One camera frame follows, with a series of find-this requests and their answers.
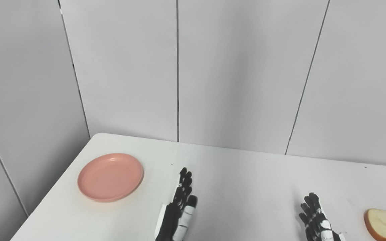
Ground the pink round plate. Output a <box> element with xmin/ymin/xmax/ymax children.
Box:
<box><xmin>77</xmin><ymin>153</ymin><xmax>144</xmax><ymax>203</ymax></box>

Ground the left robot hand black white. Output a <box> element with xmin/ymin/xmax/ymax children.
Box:
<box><xmin>155</xmin><ymin>167</ymin><xmax>198</xmax><ymax>241</ymax></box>

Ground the slice of bread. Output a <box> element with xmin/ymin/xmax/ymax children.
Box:
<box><xmin>364</xmin><ymin>208</ymin><xmax>386</xmax><ymax>241</ymax></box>

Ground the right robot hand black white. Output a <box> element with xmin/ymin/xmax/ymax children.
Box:
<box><xmin>299</xmin><ymin>192</ymin><xmax>346</xmax><ymax>241</ymax></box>

